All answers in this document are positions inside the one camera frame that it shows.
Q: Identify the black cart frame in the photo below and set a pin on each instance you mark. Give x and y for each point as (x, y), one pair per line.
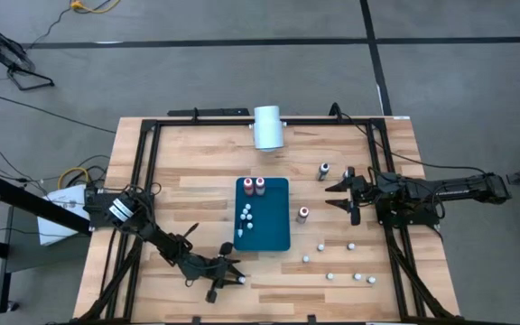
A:
(7, 192)

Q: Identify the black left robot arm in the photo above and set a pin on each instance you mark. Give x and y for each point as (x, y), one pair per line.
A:
(165, 244)

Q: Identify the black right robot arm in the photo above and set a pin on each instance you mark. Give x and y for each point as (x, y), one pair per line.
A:
(422, 192)

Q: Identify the white paper box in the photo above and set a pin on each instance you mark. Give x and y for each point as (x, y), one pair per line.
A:
(57, 228)

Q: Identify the black power strip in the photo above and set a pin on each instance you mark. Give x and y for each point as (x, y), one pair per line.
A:
(215, 112)

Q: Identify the tall red-capped food coloring bottle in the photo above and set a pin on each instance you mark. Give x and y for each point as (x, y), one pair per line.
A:
(248, 186)
(303, 213)

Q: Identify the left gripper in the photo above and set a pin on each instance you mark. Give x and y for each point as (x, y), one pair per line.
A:
(208, 268)

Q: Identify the small blue-label food coloring bottle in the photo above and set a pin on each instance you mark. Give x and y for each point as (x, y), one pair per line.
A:
(305, 259)

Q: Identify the tall pink-capped food coloring bottle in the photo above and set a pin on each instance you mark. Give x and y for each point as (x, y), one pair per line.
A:
(260, 186)

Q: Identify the small black-white piece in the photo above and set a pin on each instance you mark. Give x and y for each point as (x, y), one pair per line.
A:
(240, 233)

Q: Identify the small dark food coloring bottle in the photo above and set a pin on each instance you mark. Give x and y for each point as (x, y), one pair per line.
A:
(320, 247)

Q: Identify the blue plastic bin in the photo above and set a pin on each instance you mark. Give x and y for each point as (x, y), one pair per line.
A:
(271, 230)

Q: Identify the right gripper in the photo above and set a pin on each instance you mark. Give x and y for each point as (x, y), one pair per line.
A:
(356, 217)

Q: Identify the white cylinder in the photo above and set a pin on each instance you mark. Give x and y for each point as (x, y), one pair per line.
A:
(268, 128)

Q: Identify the tall dark-capped food coloring bottle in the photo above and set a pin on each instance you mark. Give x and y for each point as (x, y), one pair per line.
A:
(323, 169)

